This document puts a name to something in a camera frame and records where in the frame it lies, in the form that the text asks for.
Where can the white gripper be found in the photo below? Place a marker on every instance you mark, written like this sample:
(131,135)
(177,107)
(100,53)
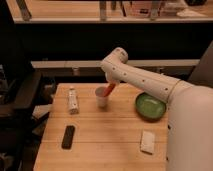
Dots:
(110,79)

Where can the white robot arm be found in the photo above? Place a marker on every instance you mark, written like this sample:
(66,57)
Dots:
(190,108)

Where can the white tube bottle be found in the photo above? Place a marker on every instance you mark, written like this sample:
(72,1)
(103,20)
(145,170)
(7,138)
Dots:
(73,101)

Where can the green bowl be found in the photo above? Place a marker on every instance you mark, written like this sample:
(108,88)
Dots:
(149,107)

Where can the black remote control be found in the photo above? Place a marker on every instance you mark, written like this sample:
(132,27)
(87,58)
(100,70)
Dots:
(68,137)

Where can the white folded cloth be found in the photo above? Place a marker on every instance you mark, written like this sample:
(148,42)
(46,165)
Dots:
(147,142)

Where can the black chair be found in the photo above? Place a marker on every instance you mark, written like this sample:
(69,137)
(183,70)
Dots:
(17,123)

